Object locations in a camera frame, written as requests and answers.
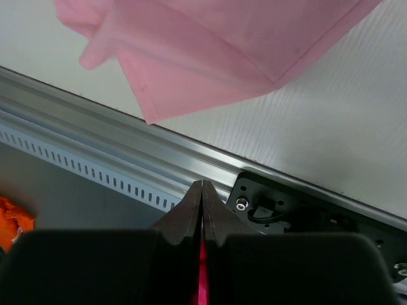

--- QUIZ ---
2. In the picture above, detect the red t shirt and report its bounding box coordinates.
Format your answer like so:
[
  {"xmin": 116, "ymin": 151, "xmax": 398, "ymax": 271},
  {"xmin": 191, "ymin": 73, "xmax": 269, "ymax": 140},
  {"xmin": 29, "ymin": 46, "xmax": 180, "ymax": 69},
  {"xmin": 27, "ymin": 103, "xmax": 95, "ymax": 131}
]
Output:
[{"xmin": 198, "ymin": 227, "xmax": 209, "ymax": 305}]

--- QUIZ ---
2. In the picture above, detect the aluminium front rail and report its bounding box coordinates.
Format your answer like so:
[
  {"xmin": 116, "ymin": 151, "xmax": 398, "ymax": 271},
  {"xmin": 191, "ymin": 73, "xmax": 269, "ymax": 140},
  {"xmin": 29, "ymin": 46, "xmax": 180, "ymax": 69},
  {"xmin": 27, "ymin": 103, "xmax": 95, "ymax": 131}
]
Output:
[{"xmin": 0, "ymin": 65, "xmax": 407, "ymax": 229}]

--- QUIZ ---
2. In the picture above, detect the pink t shirt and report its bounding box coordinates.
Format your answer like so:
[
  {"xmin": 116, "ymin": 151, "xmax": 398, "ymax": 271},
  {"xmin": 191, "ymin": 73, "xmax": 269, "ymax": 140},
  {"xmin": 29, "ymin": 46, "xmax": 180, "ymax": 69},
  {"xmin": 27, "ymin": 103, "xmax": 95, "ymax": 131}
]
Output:
[{"xmin": 55, "ymin": 1, "xmax": 378, "ymax": 124}]

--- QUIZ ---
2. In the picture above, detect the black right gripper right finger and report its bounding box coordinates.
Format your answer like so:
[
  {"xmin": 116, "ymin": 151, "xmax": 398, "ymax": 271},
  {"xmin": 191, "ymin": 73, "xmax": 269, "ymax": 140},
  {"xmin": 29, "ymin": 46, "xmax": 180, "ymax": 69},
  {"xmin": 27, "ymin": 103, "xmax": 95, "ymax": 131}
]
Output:
[{"xmin": 202, "ymin": 181, "xmax": 399, "ymax": 304}]

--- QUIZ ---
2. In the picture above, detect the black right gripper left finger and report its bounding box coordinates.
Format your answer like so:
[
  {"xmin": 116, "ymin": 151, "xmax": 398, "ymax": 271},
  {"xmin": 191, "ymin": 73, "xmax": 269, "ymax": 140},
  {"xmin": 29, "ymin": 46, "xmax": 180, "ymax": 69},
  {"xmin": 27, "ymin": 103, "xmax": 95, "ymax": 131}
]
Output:
[{"xmin": 1, "ymin": 181, "xmax": 202, "ymax": 304}]

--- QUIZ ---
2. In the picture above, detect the orange cloth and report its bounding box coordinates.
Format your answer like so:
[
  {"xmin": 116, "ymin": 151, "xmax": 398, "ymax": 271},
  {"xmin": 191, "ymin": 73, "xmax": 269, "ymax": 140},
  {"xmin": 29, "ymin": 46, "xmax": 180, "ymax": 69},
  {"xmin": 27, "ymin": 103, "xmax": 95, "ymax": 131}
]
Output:
[{"xmin": 0, "ymin": 196, "xmax": 35, "ymax": 252}]

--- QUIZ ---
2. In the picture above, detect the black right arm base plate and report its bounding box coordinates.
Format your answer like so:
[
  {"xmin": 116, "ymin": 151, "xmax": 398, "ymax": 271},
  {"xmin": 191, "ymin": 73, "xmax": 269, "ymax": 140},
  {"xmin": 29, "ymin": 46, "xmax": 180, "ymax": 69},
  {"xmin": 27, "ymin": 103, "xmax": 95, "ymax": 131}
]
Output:
[{"xmin": 226, "ymin": 172, "xmax": 406, "ymax": 293}]

